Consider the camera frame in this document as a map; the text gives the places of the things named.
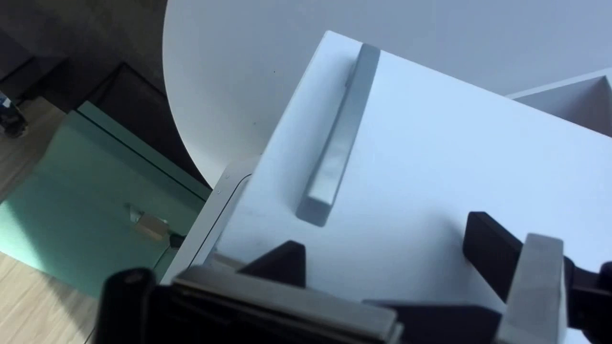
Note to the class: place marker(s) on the white round table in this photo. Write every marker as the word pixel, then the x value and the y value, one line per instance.
pixel 255 63

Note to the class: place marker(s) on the black floor device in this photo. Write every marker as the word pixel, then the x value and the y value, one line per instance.
pixel 12 117

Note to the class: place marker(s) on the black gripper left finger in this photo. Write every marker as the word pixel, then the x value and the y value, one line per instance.
pixel 288 306

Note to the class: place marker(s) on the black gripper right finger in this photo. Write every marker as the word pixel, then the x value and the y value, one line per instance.
pixel 533 287

